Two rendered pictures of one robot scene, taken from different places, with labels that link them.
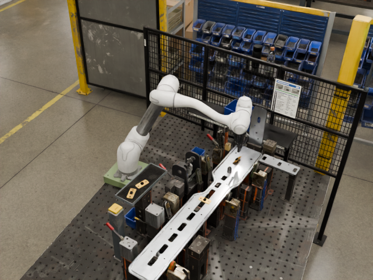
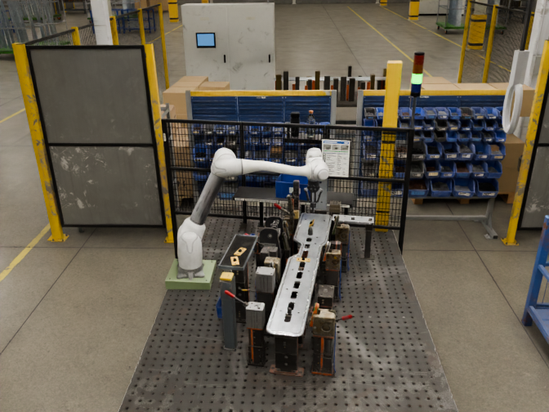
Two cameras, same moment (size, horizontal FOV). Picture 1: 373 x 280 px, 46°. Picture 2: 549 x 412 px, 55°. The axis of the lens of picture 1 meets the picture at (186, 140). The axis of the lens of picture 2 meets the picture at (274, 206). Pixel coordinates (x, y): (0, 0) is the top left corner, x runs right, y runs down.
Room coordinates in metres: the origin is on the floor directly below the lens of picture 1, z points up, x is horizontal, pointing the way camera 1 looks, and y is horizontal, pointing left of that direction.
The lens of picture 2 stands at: (-0.47, 1.02, 2.62)
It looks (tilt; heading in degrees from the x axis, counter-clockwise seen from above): 25 degrees down; 339
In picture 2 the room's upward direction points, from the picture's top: 1 degrees counter-clockwise
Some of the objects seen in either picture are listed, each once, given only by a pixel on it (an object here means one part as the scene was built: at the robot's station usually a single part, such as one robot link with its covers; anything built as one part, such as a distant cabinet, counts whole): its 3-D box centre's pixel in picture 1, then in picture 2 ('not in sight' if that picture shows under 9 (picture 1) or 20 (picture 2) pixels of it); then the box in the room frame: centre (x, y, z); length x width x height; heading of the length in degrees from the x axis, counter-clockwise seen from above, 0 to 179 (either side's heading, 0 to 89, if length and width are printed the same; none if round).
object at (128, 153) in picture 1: (127, 155); (189, 248); (2.59, 0.45, 0.92); 0.18 x 0.16 x 0.22; 169
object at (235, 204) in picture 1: (230, 218); (332, 275); (2.00, -0.31, 0.87); 0.12 x 0.09 x 0.35; 58
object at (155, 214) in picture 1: (155, 231); (265, 302); (1.86, 0.19, 0.90); 0.13 x 0.10 x 0.41; 58
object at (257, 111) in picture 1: (257, 126); (319, 188); (2.66, -0.53, 1.17); 0.12 x 0.01 x 0.34; 58
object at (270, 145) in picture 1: (267, 160); (334, 225); (2.60, -0.63, 0.88); 0.08 x 0.08 x 0.36; 58
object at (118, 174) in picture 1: (126, 170); (190, 269); (2.56, 0.46, 0.79); 0.22 x 0.18 x 0.06; 167
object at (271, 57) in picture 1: (270, 59); (310, 123); (3.04, -0.63, 1.53); 0.06 x 0.06 x 0.20
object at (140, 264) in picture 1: (203, 203); (304, 262); (2.03, -0.13, 1.00); 1.38 x 0.22 x 0.02; 148
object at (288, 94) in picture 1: (286, 98); (335, 158); (2.86, -0.75, 1.30); 0.23 x 0.02 x 0.31; 58
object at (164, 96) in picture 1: (162, 97); (226, 167); (2.57, 0.17, 1.46); 0.18 x 0.14 x 0.13; 79
